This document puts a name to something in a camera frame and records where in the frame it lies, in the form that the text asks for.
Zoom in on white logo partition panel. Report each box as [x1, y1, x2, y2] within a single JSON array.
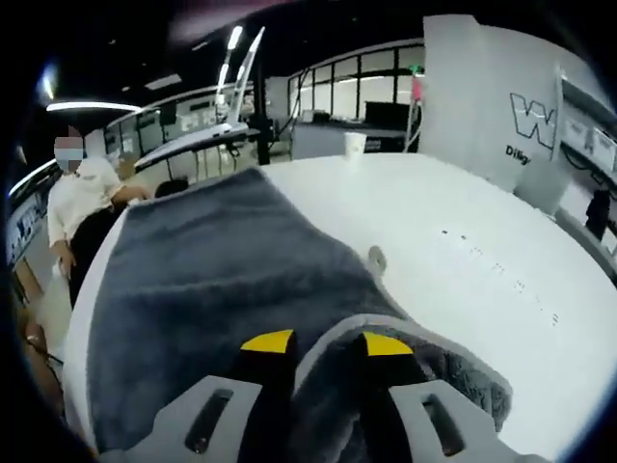
[[422, 14, 565, 194]]

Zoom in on straight ceiling light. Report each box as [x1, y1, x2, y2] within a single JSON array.
[[217, 24, 245, 100]]

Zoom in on light grey chair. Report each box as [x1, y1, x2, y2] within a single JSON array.
[[513, 161, 570, 213]]

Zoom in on grey towel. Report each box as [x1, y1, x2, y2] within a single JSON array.
[[85, 166, 516, 457]]

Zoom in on grey metal shelf rack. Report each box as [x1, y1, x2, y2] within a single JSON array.
[[558, 71, 617, 180]]

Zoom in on black support pole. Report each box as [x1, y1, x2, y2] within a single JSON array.
[[253, 71, 275, 166]]

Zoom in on black backpack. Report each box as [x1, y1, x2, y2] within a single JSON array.
[[585, 188, 611, 240]]

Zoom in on black monitor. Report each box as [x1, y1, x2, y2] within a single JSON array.
[[364, 100, 404, 127]]

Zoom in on white paper cup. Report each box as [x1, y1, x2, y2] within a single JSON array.
[[343, 132, 366, 160]]

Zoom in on grey counter desk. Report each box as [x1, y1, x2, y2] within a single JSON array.
[[291, 120, 411, 160]]

